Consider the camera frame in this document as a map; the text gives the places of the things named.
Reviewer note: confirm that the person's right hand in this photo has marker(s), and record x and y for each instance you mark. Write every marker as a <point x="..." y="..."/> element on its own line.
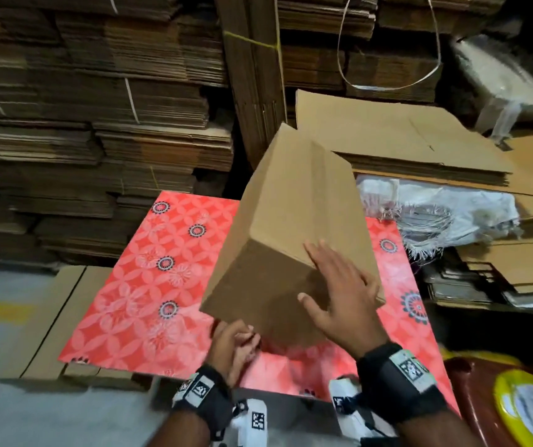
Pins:
<point x="346" y="307"/>

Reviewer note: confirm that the person's left hand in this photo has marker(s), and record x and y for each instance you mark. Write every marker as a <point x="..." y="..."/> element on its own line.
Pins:
<point x="229" y="349"/>

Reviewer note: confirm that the low pile of cardboard sheets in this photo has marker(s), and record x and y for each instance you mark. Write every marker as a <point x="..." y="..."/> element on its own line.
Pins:
<point x="523" y="265"/>

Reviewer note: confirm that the yellow-tied cardboard bundle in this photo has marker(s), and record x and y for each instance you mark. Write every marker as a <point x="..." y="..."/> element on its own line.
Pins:
<point x="253" y="79"/>

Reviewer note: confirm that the wall of cardboard stacks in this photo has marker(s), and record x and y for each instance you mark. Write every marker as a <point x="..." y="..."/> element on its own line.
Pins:
<point x="80" y="107"/>

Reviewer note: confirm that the person's right forearm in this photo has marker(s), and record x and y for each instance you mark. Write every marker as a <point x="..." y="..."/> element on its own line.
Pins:
<point x="434" y="431"/>

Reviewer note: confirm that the person's left forearm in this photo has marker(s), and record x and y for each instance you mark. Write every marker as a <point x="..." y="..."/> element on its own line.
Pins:
<point x="181" y="431"/>

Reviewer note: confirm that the red patterned table cloth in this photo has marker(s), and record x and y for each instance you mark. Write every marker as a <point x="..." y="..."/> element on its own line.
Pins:
<point x="145" y="284"/>

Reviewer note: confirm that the white woven sack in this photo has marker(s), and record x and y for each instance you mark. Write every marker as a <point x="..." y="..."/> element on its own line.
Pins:
<point x="453" y="205"/>

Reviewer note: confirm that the yellow round disc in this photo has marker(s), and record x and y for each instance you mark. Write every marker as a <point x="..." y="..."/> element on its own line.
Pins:
<point x="518" y="405"/>

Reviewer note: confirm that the white plastic sack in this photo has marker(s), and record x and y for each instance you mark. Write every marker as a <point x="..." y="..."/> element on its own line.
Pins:
<point x="509" y="79"/>

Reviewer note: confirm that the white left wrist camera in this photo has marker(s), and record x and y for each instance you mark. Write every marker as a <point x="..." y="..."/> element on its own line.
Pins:
<point x="251" y="423"/>

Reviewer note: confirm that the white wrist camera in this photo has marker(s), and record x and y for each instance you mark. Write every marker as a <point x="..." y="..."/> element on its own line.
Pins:
<point x="251" y="423"/>
<point x="352" y="405"/>

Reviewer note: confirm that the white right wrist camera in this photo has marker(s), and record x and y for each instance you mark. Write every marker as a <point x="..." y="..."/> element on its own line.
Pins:
<point x="352" y="405"/>

